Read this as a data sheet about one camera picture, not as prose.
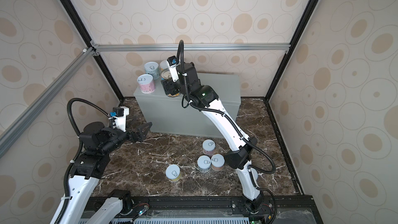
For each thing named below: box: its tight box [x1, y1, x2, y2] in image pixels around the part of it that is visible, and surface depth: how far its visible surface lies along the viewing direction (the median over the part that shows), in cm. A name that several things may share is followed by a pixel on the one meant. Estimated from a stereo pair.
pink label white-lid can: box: [136, 74, 156, 94], surface depth 74 cm
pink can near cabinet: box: [202, 138, 216, 157], surface depth 91 cm
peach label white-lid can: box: [210, 153, 225, 172], surface depth 85 cm
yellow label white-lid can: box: [165, 163, 181, 184], surface depth 81 cm
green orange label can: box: [159, 59, 169, 72], surface depth 79 cm
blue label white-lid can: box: [196, 155, 212, 174], surface depth 84 cm
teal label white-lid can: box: [144, 61, 161, 80], surface depth 81 cm
